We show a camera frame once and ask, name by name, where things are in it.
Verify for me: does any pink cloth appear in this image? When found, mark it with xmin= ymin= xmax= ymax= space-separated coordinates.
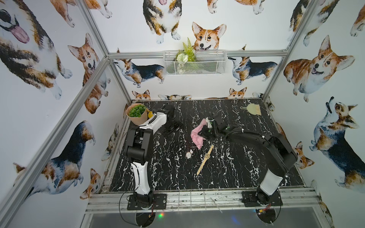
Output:
xmin=191 ymin=119 xmax=207 ymax=150

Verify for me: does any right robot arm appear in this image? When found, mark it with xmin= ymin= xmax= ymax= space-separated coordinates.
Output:
xmin=198 ymin=116 xmax=298 ymax=205

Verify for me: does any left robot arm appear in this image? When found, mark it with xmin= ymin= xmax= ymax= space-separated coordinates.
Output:
xmin=125 ymin=104 xmax=181 ymax=204

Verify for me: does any yellow toy shovel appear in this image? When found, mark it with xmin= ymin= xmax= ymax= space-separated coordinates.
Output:
xmin=147 ymin=111 xmax=154 ymax=119

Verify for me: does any terracotta pot green plant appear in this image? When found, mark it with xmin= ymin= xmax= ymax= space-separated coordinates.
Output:
xmin=126 ymin=103 xmax=148 ymax=126

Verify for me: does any beige hand brush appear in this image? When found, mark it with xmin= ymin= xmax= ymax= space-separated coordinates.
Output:
xmin=240 ymin=104 xmax=261 ymax=116

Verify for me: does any green fern white flower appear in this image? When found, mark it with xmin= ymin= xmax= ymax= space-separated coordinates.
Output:
xmin=174 ymin=38 xmax=196 ymax=74

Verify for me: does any white wire wall basket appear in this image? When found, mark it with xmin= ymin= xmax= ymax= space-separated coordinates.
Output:
xmin=163 ymin=51 xmax=228 ymax=75

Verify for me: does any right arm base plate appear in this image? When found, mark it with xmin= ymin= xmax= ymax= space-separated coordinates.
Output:
xmin=241 ymin=190 xmax=283 ymax=207

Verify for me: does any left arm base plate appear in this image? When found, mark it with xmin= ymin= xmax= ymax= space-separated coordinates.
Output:
xmin=127 ymin=193 xmax=167 ymax=211

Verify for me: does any aluminium front rail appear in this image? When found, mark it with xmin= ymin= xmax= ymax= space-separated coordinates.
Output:
xmin=85 ymin=188 xmax=320 ymax=214

